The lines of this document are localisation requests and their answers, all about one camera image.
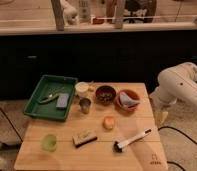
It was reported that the white cup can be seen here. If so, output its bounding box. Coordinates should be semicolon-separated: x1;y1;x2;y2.
75;82;89;98

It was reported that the grey sponge block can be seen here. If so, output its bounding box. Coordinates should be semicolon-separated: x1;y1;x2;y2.
56;93;69;109

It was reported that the green plastic tray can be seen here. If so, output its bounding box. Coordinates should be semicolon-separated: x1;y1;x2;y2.
24;75;78;121

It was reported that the wooden felt eraser block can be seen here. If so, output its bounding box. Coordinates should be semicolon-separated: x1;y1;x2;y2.
72;130;97;148

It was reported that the white handled black brush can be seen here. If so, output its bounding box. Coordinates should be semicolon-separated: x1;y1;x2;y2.
113;129;152;153

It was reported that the green plastic cup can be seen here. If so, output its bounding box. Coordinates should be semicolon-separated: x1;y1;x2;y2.
41;134;57;151

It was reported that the small yellow object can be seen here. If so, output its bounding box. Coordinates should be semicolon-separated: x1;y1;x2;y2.
88;82;95;92

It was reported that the grey cloth in bowl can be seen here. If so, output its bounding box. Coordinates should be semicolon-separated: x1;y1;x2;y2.
119;92;140;107

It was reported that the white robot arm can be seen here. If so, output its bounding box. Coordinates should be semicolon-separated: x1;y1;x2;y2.
149;62;197;126

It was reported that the orange fruit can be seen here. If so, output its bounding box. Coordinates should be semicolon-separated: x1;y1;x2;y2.
103;116;115;130

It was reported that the small metal cup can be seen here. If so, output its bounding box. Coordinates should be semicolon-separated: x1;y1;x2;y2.
79;98;91;114

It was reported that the orange bowl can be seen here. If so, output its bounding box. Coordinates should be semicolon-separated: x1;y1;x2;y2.
115;89;140;113

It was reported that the green handled peeler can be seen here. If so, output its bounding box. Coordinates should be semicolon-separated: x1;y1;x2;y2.
38;89;62;104

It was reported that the dark brown bowl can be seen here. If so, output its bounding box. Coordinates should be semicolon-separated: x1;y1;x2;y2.
95;85;116;105

